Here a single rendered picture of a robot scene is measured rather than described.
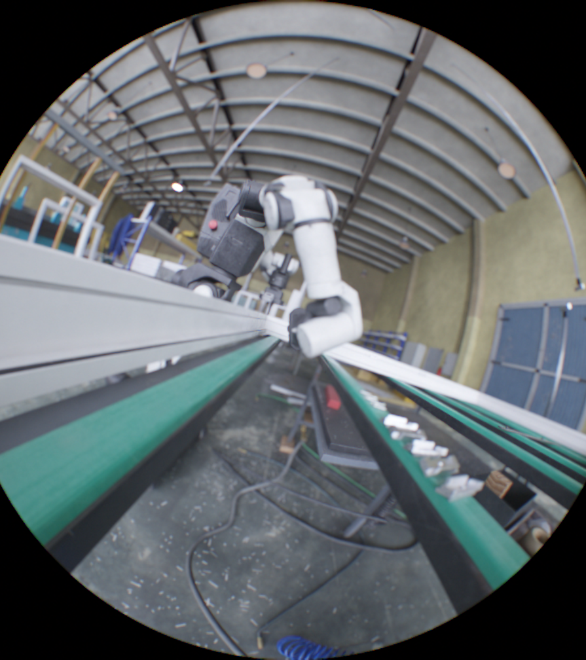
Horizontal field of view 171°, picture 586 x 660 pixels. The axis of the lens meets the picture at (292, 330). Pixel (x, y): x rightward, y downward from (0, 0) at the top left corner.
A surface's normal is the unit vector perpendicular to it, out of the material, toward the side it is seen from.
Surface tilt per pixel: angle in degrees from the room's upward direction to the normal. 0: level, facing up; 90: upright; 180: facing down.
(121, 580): 0
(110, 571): 0
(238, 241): 105
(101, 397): 0
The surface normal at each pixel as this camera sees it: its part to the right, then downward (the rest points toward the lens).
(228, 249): 0.20, 0.37
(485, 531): 0.33, -0.94
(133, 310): 0.94, 0.33
